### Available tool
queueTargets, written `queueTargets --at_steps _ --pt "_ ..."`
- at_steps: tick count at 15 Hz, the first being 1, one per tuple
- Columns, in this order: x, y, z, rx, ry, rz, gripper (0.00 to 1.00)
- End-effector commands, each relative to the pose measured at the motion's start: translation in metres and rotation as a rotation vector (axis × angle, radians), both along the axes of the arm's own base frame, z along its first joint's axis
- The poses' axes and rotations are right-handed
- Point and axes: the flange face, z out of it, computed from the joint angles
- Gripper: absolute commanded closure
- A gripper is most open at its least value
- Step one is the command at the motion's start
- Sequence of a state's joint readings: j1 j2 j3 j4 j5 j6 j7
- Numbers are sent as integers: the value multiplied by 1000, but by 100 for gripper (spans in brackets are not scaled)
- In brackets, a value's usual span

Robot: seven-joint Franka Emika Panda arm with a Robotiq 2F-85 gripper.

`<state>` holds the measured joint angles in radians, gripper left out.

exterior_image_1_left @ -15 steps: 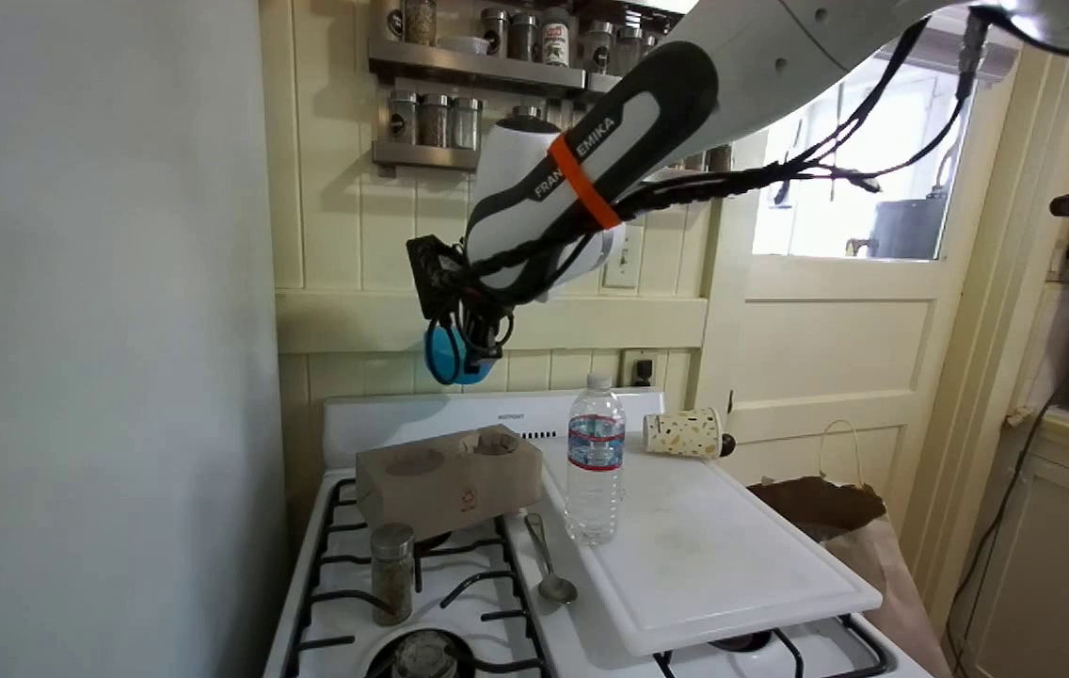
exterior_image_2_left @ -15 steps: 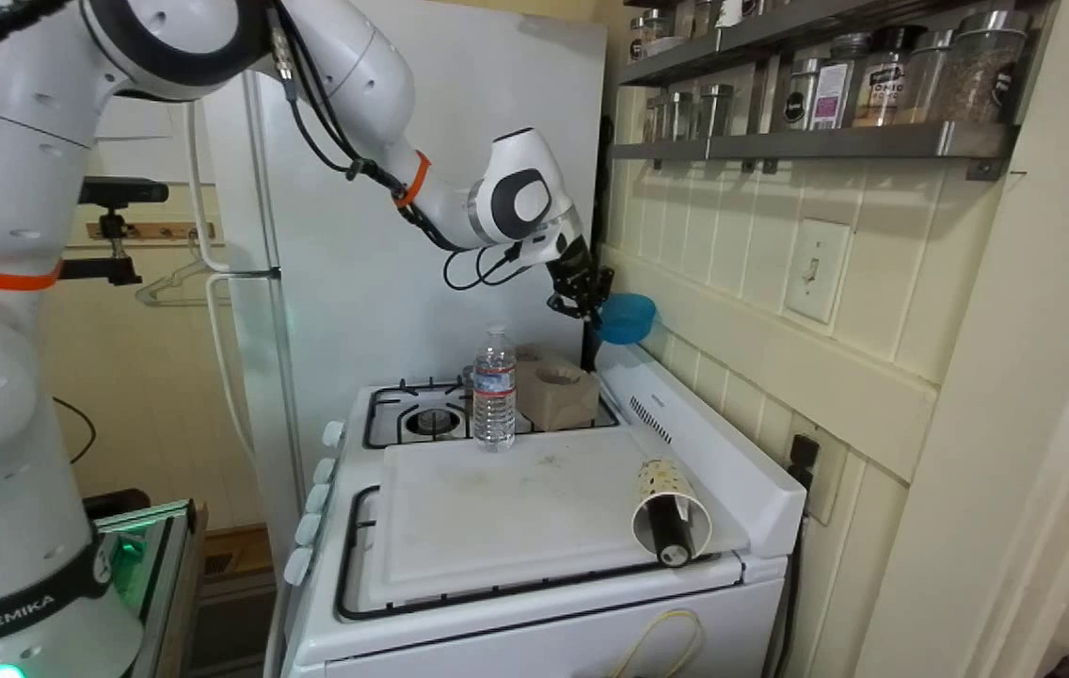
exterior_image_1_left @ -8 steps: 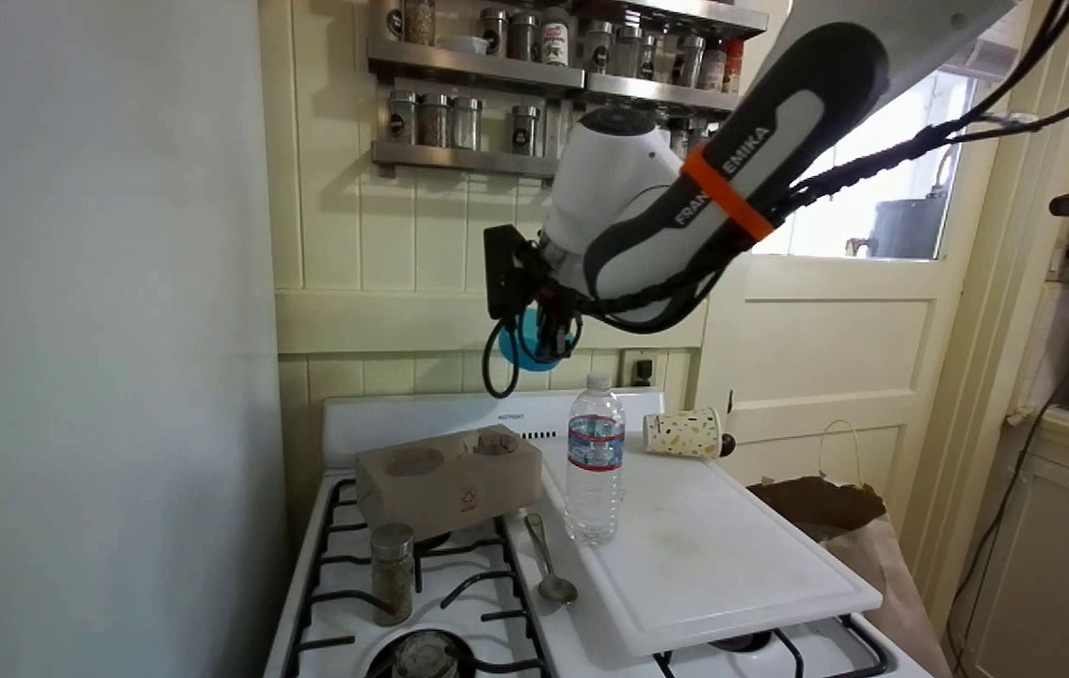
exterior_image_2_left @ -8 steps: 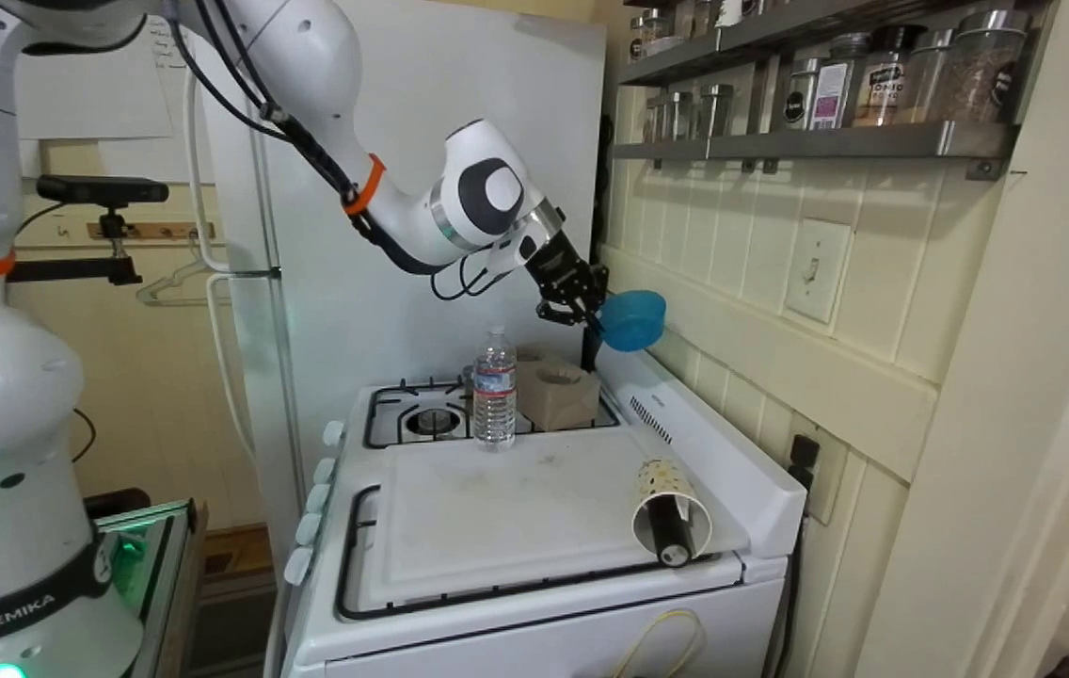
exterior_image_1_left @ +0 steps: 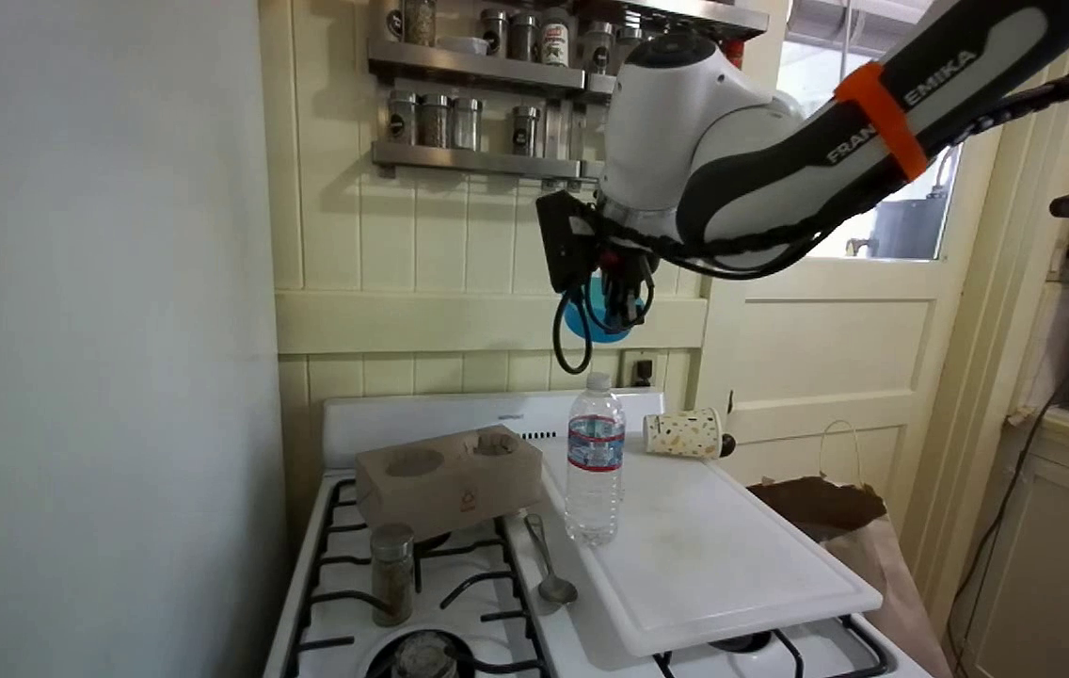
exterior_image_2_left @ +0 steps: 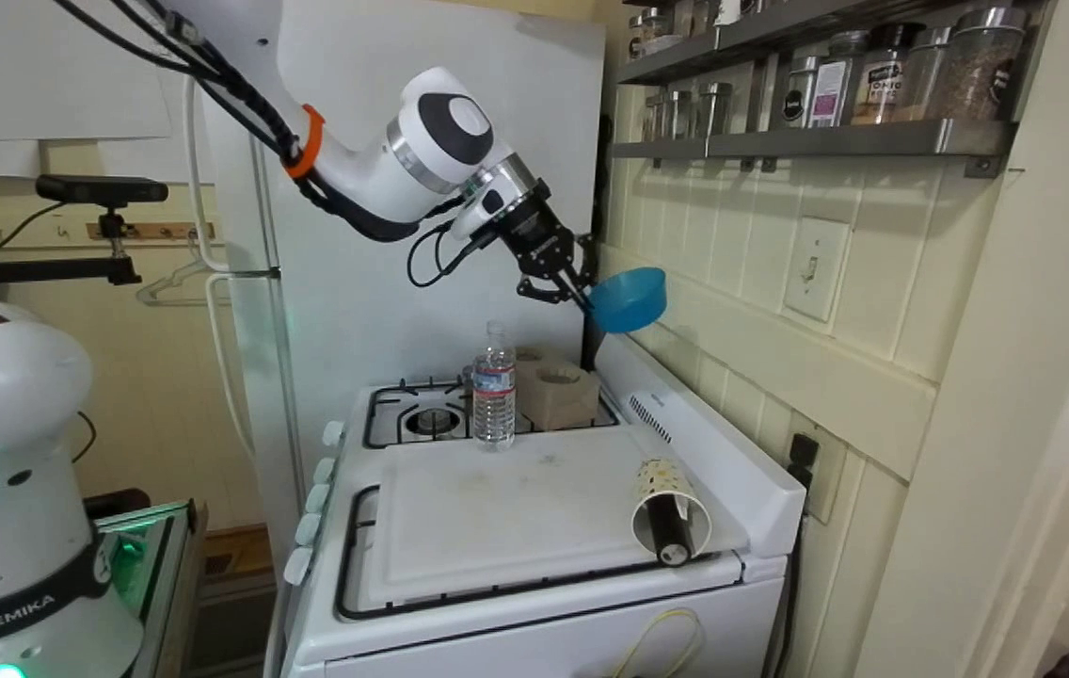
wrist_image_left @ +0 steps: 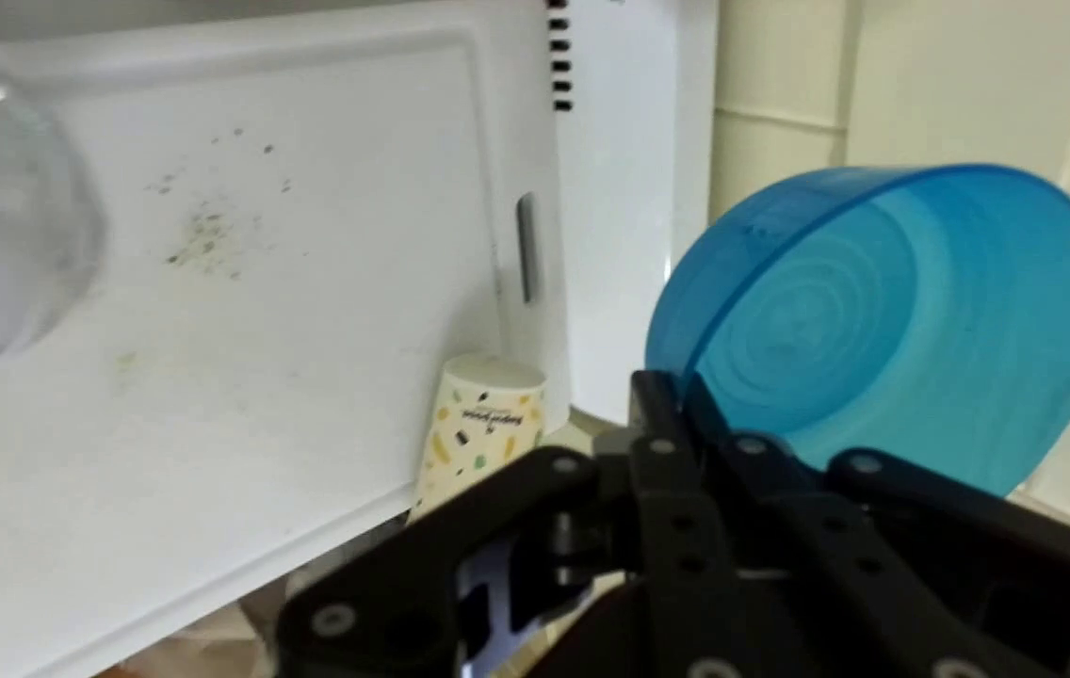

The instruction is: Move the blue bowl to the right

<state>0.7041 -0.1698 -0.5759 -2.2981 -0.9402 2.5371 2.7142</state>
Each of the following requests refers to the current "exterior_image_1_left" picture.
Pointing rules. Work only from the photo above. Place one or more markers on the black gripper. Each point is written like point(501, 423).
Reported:
point(622, 264)

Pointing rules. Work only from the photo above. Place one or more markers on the blue plastic bowl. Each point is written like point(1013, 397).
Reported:
point(589, 318)

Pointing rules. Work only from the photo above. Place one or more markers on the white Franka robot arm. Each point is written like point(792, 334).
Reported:
point(811, 126)

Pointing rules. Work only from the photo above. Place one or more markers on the clear plastic water bottle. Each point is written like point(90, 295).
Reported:
point(598, 465)

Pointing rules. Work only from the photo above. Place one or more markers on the glass spice jar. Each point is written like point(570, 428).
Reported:
point(436, 122)
point(401, 117)
point(529, 128)
point(468, 122)

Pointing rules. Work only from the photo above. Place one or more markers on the cream panel door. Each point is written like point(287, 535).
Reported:
point(839, 362)

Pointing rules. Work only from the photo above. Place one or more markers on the metal spice rack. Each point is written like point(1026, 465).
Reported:
point(473, 158)

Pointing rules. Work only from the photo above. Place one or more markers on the white gas stove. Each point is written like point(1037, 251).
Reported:
point(436, 418)

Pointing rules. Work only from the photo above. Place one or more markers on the white plastic cutting board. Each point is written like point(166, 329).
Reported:
point(697, 550)

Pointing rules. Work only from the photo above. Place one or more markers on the metal spoon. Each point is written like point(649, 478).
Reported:
point(550, 586)

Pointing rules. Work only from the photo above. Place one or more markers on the brown paper bag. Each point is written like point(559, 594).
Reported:
point(839, 515)

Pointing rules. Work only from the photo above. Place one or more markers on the glass spice shaker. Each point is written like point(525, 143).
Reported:
point(393, 579)

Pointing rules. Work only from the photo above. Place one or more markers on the round stove burner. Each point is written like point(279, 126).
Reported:
point(427, 655)

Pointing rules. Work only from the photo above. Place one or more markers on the wall power outlet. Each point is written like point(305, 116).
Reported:
point(642, 374)

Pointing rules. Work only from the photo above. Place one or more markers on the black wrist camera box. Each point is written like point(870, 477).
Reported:
point(565, 237)

